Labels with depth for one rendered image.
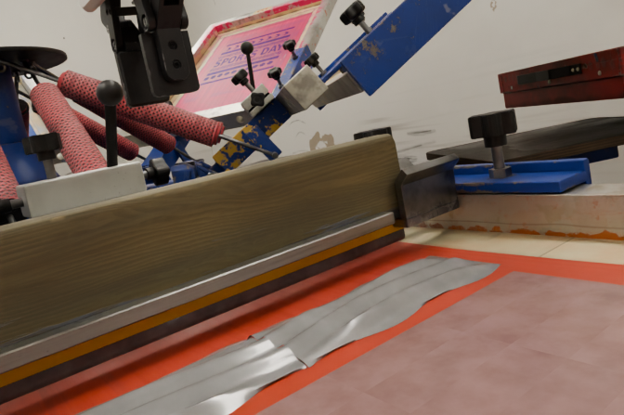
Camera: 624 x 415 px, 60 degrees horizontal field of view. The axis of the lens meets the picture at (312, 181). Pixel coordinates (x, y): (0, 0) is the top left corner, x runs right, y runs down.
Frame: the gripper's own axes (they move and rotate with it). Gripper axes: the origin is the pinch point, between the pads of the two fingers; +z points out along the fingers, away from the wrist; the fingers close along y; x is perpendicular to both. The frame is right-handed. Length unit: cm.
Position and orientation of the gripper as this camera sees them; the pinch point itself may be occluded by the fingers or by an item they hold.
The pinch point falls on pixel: (156, 72)
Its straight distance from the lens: 39.4
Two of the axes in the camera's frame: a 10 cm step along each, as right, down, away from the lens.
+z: 1.9, 9.7, 1.2
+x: 7.9, -2.3, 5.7
